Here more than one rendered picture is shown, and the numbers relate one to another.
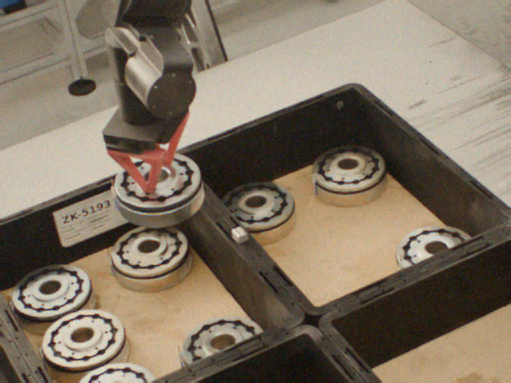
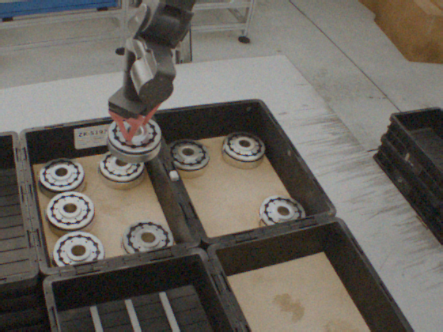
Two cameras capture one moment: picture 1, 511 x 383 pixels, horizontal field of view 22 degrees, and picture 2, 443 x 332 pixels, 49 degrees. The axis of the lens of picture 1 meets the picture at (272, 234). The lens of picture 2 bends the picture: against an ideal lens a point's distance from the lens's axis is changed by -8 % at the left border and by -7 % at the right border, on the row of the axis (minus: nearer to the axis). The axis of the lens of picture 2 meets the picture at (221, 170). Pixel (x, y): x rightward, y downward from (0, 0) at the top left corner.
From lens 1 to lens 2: 55 cm
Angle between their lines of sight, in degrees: 7
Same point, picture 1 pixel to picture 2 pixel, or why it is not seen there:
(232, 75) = (192, 70)
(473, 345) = (289, 275)
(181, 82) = (164, 84)
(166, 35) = (164, 52)
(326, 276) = (217, 208)
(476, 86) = (313, 112)
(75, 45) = (123, 32)
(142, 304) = (108, 195)
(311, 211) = (217, 164)
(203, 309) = (141, 209)
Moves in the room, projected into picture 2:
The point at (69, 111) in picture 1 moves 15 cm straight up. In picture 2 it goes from (112, 60) to (113, 39)
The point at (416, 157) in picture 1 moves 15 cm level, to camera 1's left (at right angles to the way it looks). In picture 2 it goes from (284, 152) to (220, 144)
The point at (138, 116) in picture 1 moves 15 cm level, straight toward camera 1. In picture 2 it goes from (132, 95) to (126, 154)
